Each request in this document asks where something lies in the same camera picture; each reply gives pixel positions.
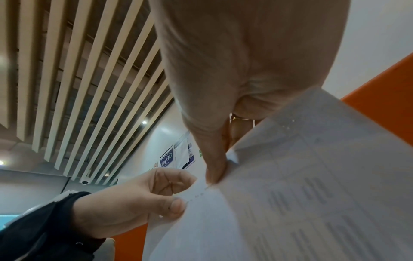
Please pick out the blue wall poster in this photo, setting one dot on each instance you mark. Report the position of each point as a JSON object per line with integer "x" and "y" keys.
{"x": 166, "y": 158}

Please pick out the white printed paper sheet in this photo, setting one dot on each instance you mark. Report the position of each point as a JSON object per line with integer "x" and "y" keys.
{"x": 290, "y": 191}

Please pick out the person's left hand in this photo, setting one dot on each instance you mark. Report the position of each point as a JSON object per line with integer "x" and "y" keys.
{"x": 129, "y": 204}

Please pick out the white wall poster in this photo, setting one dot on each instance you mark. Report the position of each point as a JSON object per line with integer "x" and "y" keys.
{"x": 185, "y": 153}

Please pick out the person's right hand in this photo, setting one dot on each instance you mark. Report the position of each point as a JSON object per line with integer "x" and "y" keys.
{"x": 226, "y": 63}

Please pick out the white dome security camera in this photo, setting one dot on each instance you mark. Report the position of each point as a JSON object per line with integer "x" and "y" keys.
{"x": 85, "y": 182}

